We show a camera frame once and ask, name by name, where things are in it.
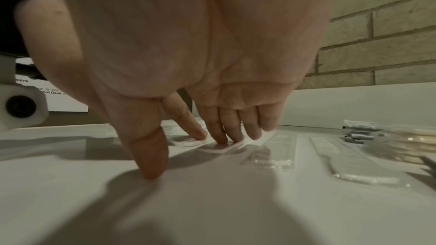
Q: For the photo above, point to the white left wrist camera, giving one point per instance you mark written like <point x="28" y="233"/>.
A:
<point x="20" y="109"/>

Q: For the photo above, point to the white backsplash upstand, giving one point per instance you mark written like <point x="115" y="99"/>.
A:
<point x="357" y="104"/>

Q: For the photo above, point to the person's left hand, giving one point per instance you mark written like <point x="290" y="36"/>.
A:
<point x="47" y="36"/>

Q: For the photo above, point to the white printed paper sheet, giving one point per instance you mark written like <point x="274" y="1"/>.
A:
<point x="64" y="101"/>

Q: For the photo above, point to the person's right hand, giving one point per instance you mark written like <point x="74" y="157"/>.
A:
<point x="204" y="36"/>

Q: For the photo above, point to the beige soap bars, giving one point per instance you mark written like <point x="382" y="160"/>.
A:
<point x="415" y="141"/>

